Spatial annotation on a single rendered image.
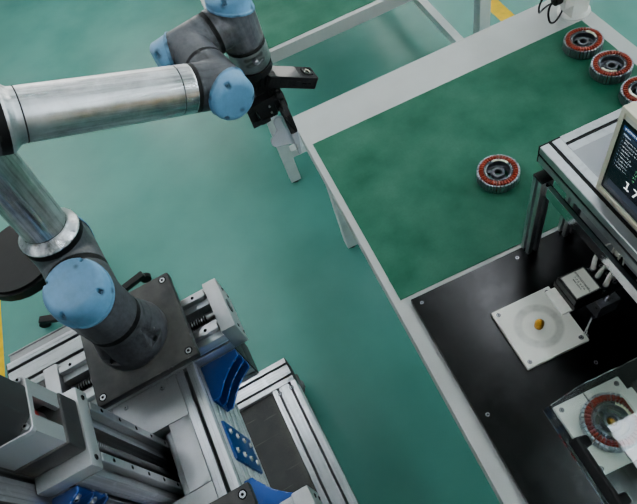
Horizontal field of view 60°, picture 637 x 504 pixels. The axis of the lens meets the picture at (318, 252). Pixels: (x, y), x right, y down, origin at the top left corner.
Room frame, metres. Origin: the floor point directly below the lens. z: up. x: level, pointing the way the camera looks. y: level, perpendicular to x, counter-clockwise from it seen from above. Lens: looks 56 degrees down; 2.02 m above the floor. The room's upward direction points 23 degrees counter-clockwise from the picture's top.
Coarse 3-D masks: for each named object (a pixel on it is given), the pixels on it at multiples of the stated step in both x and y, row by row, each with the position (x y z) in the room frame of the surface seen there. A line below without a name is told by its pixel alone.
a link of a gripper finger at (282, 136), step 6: (276, 120) 0.85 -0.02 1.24; (276, 126) 0.84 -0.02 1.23; (282, 126) 0.84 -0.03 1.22; (276, 132) 0.84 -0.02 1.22; (282, 132) 0.84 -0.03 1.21; (288, 132) 0.83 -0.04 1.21; (276, 138) 0.83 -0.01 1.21; (282, 138) 0.83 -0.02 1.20; (288, 138) 0.83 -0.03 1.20; (294, 138) 0.82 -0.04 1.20; (300, 138) 0.83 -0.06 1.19; (276, 144) 0.83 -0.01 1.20; (282, 144) 0.82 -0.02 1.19; (288, 144) 0.82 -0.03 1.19; (294, 144) 0.83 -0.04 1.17; (300, 144) 0.82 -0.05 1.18; (300, 150) 0.82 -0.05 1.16
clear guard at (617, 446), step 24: (600, 384) 0.19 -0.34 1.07; (624, 384) 0.17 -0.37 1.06; (552, 408) 0.19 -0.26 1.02; (576, 408) 0.17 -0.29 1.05; (600, 408) 0.15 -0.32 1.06; (624, 408) 0.14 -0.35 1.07; (576, 432) 0.14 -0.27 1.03; (600, 432) 0.12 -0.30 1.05; (624, 432) 0.11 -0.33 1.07; (576, 456) 0.11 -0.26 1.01; (600, 456) 0.09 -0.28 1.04; (624, 456) 0.08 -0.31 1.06; (624, 480) 0.05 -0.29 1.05
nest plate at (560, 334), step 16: (544, 288) 0.48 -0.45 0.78; (512, 304) 0.48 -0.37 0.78; (528, 304) 0.46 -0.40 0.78; (544, 304) 0.45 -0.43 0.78; (496, 320) 0.45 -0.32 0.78; (512, 320) 0.44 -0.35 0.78; (528, 320) 0.43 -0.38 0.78; (544, 320) 0.41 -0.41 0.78; (560, 320) 0.40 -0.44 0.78; (512, 336) 0.41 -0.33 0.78; (528, 336) 0.39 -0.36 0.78; (544, 336) 0.38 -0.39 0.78; (560, 336) 0.36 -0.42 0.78; (576, 336) 0.35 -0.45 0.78; (528, 352) 0.36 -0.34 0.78; (544, 352) 0.35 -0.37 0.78; (560, 352) 0.33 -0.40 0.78; (528, 368) 0.33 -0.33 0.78
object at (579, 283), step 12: (600, 264) 0.44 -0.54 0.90; (624, 264) 0.42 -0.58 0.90; (564, 276) 0.43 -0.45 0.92; (576, 276) 0.42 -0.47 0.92; (588, 276) 0.41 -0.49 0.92; (552, 288) 0.44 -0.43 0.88; (564, 288) 0.41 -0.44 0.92; (576, 288) 0.40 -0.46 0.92; (588, 288) 0.39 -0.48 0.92; (600, 288) 0.38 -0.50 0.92; (612, 288) 0.38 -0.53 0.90; (552, 300) 0.41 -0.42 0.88; (564, 300) 0.40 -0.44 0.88; (576, 300) 0.38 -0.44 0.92; (588, 300) 0.38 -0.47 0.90; (564, 312) 0.38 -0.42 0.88
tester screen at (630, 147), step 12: (624, 132) 0.48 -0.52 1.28; (624, 144) 0.47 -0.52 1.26; (636, 144) 0.45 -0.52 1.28; (624, 156) 0.46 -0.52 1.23; (636, 156) 0.44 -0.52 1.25; (612, 168) 0.47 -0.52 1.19; (624, 168) 0.45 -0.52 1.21; (636, 168) 0.43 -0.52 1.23; (612, 180) 0.47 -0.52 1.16; (636, 180) 0.42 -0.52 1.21; (612, 192) 0.46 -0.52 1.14; (624, 192) 0.44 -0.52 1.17; (624, 204) 0.43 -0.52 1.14; (636, 204) 0.41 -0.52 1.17; (636, 216) 0.40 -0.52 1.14
